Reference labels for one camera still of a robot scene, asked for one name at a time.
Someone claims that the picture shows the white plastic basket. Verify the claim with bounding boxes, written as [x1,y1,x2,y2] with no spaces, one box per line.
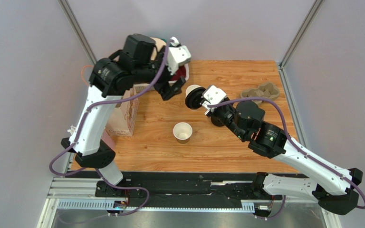
[133,63,190,93]

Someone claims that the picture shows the single brown paper cup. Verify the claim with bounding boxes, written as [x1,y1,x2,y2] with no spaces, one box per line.
[173,122,193,144]

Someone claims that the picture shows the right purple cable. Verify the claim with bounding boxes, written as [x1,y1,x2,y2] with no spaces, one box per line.
[206,96,365,220]

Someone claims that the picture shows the dark red cloth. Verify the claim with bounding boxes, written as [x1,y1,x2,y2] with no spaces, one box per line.
[170,66,187,82]

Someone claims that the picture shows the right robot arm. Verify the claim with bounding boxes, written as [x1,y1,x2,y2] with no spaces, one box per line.
[202,98,365,215]

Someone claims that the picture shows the pink plastic cup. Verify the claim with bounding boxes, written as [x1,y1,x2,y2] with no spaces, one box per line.
[101,130,115,151]

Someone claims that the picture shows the stack of paper cups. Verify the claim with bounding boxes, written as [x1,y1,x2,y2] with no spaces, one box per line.
[185,85,201,97]

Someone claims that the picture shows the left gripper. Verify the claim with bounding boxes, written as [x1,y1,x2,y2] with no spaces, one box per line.
[133,46,185,101]

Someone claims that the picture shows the beige bucket hat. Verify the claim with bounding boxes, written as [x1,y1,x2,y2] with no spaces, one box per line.
[151,37,166,60]

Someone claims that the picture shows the stack of black lids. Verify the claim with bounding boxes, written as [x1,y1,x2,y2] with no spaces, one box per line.
[211,116,225,127]

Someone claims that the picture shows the white paper bag orange handles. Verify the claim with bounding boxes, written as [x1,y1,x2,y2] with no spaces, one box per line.
[81,65,140,137]

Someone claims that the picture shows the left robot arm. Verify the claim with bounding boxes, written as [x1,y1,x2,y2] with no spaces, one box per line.
[61,34,192,188]

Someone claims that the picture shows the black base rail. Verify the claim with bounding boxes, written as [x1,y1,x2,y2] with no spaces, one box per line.
[74,171,282,209]

